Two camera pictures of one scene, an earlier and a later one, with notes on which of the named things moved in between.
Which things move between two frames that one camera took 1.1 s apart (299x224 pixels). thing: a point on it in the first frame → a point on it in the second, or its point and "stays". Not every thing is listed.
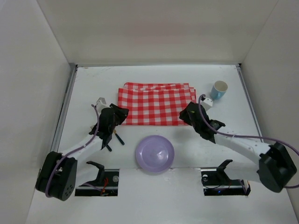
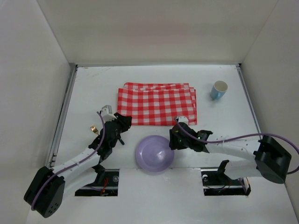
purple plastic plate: x=154 y=153 stays
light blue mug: x=218 y=89 stays
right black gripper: x=190 y=113 → x=176 y=138
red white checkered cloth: x=155 y=103 stays
